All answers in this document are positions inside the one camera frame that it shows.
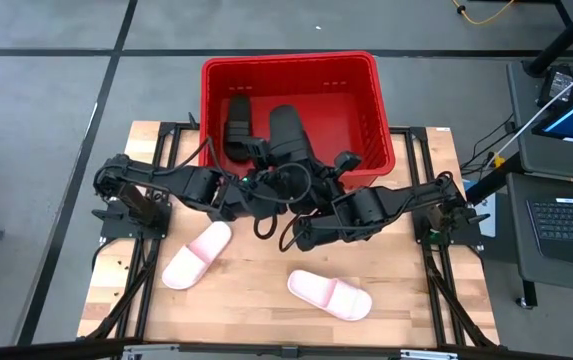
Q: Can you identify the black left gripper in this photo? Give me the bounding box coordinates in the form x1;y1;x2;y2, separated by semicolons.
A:
225;137;288;220

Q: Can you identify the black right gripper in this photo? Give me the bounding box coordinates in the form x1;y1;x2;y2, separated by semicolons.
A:
290;157;347;214

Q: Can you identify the black slide sandal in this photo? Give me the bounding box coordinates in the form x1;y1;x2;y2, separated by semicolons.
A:
267;104;313;166
222;94;256;163

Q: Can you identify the pink slide sandal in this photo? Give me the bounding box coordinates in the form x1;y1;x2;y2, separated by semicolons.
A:
286;269;374;323

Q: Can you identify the red plastic bin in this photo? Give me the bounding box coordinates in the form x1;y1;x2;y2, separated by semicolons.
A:
199;50;397;191

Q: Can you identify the grey desk cart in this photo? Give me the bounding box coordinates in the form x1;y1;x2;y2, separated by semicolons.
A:
504;58;573;309

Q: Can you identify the black keyboard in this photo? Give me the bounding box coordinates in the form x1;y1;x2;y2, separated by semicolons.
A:
525;197;573;269

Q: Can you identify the black power adapter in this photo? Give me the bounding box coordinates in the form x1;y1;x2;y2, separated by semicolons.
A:
537;63;573;108

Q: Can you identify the black pole stand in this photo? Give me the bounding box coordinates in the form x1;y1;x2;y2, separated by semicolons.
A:
523;0;573;79

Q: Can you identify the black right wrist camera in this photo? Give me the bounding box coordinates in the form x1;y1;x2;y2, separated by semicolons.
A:
334;151;363;176

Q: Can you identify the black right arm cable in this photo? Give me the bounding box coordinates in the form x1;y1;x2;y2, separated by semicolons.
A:
277;212;317;254

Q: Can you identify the white metal bracket plate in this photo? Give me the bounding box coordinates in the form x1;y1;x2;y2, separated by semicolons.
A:
399;348;460;360

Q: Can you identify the yellow hanging cable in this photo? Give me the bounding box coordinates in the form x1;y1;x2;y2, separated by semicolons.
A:
449;0;516;27

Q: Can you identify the white cable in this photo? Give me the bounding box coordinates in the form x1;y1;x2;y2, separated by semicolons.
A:
484;56;573;169

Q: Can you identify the black aluminium rig frame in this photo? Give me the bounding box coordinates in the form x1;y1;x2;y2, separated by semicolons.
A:
0;119;573;360

